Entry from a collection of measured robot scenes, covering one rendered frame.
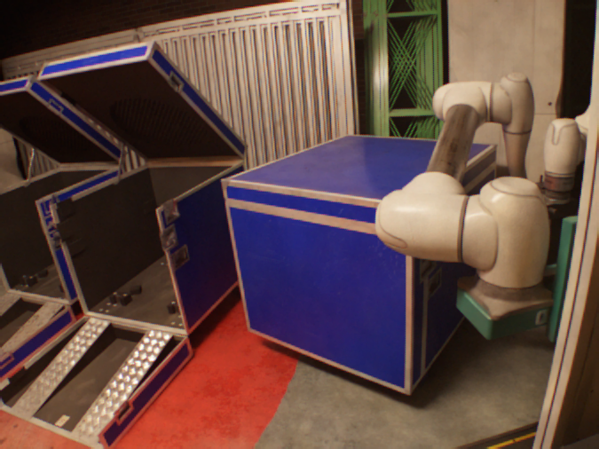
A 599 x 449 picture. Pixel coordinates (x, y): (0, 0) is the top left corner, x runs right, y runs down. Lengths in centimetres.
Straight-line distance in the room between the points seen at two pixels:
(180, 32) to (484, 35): 271
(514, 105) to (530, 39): 142
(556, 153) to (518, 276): 52
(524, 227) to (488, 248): 9
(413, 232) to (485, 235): 16
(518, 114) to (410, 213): 64
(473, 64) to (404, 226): 196
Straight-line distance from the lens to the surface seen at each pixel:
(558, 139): 142
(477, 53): 287
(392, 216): 103
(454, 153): 123
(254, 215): 219
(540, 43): 292
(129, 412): 246
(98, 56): 272
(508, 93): 151
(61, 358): 305
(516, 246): 98
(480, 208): 98
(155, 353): 271
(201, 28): 431
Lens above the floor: 164
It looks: 23 degrees down
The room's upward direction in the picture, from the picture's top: 6 degrees counter-clockwise
